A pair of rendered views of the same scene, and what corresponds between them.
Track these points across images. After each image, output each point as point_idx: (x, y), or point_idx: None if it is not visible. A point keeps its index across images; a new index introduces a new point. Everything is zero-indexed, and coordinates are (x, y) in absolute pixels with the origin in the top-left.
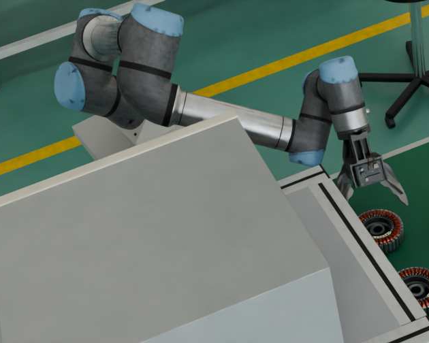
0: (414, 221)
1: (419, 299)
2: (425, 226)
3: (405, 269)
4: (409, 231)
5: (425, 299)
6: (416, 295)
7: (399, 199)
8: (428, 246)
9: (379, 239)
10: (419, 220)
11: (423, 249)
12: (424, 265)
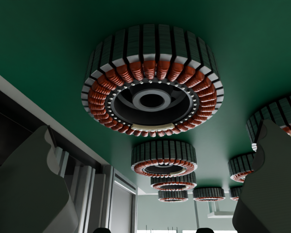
0: (259, 59)
1: (160, 172)
2: (263, 80)
3: (164, 157)
4: (224, 81)
5: (166, 176)
6: (160, 167)
7: (256, 137)
8: (228, 112)
9: (145, 133)
10: (274, 60)
11: (216, 114)
12: (197, 130)
